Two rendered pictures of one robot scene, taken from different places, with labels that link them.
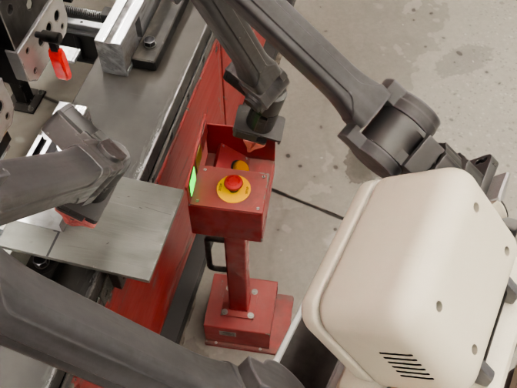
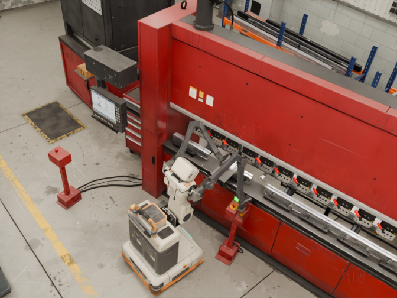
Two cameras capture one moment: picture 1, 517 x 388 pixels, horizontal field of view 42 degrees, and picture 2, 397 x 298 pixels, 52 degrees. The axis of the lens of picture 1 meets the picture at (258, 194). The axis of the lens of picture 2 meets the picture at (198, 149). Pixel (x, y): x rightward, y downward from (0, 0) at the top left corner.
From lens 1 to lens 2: 355 cm
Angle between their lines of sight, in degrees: 66
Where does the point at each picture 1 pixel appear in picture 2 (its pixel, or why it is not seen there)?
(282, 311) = (226, 261)
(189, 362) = (184, 146)
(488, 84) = not seen: outside the picture
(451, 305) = (178, 163)
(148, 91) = (258, 194)
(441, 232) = (185, 163)
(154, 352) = (185, 141)
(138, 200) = (225, 176)
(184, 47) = (269, 204)
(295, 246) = (245, 273)
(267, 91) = (237, 194)
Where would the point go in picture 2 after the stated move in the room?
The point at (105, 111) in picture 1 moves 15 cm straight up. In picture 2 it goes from (255, 187) to (257, 177)
